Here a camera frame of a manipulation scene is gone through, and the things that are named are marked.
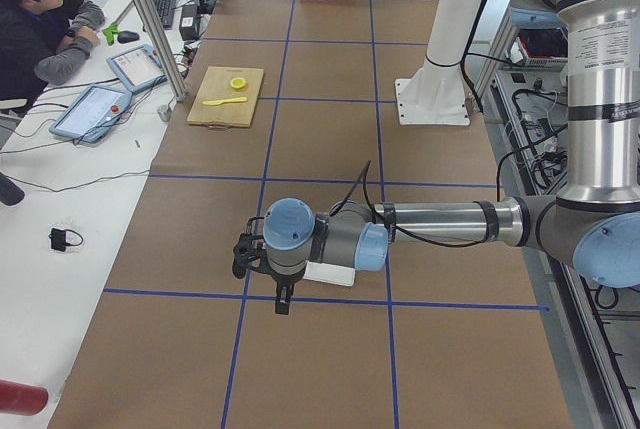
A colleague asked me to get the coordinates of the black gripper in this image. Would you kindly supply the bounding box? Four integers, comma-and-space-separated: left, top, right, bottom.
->
271, 268, 305, 314

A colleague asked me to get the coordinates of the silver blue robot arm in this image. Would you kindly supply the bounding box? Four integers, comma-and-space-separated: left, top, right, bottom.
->
233, 0, 639, 314

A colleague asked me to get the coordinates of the white rectangular tray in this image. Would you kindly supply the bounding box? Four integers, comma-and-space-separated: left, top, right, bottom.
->
303, 261, 356, 287

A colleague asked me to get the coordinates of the yellow plastic knife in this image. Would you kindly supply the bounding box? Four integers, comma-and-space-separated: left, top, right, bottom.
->
201, 96, 248, 107

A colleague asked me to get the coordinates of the yellow lemon slice toy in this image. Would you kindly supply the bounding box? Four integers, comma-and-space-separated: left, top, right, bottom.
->
229, 76, 248, 91

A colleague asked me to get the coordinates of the bamboo cutting board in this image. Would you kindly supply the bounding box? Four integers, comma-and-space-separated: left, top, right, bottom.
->
187, 66, 264, 128

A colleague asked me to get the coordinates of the blue teach pendant tablet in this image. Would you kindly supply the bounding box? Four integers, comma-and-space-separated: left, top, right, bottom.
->
106, 44, 166, 94

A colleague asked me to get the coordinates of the red cylinder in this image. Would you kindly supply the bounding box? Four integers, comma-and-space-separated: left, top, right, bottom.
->
0, 380, 49, 416

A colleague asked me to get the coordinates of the black computer mouse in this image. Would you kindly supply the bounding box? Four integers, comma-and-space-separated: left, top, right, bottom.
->
117, 30, 140, 44

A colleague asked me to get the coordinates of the black keyboard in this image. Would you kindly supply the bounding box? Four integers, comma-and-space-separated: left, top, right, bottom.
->
152, 0, 176, 29

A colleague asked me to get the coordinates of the seated person dark jacket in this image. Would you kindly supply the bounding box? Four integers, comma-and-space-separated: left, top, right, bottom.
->
1, 0, 105, 112

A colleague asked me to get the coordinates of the aluminium frame post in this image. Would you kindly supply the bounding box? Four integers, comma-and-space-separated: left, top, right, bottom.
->
132, 0, 187, 102

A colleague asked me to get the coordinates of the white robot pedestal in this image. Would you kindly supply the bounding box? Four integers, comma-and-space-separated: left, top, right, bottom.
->
395, 0, 483, 126

